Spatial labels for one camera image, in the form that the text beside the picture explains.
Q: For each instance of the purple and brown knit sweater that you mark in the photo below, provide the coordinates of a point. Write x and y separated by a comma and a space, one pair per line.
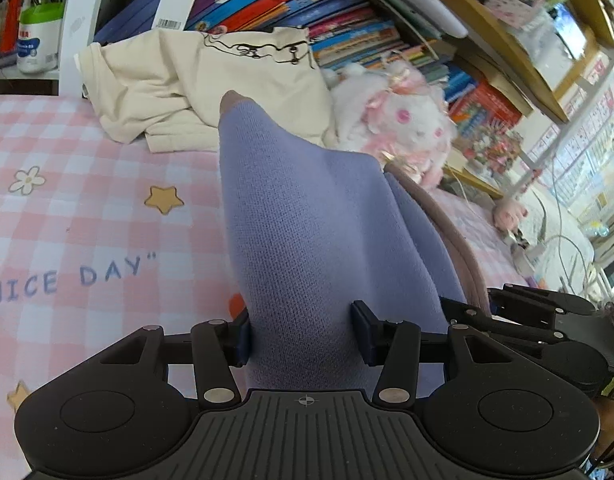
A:
310, 231

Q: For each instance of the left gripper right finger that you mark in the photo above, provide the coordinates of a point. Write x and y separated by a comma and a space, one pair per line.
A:
395, 348

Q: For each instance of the cream printed t-shirt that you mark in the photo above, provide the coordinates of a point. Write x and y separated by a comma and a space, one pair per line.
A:
168, 85

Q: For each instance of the white green pen cup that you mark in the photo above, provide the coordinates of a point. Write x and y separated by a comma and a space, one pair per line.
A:
38, 43

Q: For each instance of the red tassel ornament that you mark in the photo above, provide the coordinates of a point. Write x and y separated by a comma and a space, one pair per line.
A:
9, 31

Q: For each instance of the pink white bunny plush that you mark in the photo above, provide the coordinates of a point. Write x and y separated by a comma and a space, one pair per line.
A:
393, 114

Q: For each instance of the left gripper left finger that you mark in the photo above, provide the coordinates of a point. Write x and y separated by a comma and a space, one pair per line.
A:
217, 346

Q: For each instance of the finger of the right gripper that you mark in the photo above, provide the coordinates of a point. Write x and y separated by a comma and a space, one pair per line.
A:
487, 322
536, 307

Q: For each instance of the row of colourful books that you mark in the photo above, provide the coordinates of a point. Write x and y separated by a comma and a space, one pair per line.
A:
340, 32

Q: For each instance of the pink checkered desk mat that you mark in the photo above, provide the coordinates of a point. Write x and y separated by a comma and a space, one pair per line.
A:
97, 240

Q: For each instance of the colourful bead ornament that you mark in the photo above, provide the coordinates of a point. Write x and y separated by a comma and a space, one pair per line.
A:
495, 145

